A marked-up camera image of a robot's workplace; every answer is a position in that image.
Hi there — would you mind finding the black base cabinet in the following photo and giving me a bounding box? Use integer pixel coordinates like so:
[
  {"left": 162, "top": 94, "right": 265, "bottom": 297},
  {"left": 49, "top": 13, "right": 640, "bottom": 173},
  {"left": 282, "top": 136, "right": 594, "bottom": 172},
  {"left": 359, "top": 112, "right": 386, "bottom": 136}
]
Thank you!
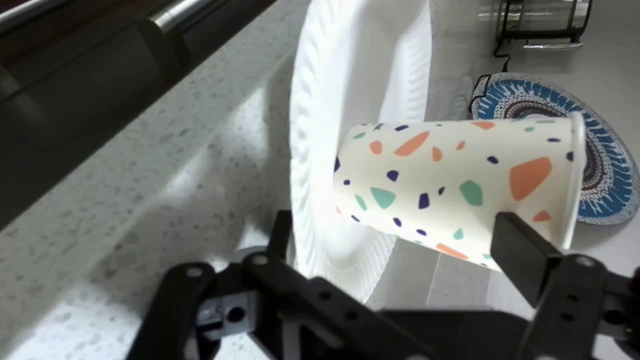
[{"left": 0, "top": 0, "right": 275, "bottom": 227}]

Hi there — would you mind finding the short silver drawer handle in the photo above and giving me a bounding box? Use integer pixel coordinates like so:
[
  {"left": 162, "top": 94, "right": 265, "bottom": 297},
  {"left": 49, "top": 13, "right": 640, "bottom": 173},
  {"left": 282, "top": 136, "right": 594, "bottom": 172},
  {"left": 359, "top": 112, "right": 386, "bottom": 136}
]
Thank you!
[{"left": 0, "top": 0, "right": 68, "bottom": 35}]

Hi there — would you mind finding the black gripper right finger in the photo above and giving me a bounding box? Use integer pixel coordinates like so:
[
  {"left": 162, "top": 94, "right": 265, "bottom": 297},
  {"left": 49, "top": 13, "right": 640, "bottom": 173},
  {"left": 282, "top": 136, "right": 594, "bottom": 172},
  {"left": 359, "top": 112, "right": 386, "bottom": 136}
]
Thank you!
[{"left": 490, "top": 210, "right": 640, "bottom": 360}]

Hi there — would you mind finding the white paper plate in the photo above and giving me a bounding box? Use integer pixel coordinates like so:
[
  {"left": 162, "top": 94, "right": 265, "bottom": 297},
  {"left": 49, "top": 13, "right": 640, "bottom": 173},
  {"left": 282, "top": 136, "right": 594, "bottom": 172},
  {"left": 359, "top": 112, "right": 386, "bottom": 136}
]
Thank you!
[{"left": 286, "top": 0, "right": 435, "bottom": 305}]

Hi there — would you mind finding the blue patterned decorative plate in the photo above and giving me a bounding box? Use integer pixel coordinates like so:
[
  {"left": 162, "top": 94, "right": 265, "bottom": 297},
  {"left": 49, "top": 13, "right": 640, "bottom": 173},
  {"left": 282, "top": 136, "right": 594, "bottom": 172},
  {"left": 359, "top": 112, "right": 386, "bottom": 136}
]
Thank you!
[{"left": 468, "top": 70, "right": 640, "bottom": 227}]

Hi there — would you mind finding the long silver drawer handle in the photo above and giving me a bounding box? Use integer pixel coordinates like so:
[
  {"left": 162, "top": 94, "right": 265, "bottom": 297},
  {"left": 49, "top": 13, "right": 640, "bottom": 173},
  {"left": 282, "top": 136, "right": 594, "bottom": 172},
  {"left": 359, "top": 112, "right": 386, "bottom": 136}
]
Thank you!
[{"left": 143, "top": 0, "right": 226, "bottom": 33}]

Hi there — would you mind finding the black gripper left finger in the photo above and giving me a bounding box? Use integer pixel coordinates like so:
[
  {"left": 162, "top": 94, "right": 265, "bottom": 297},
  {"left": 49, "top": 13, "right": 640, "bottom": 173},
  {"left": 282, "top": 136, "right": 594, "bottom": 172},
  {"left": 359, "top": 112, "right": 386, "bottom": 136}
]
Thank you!
[{"left": 126, "top": 207, "right": 316, "bottom": 360}]

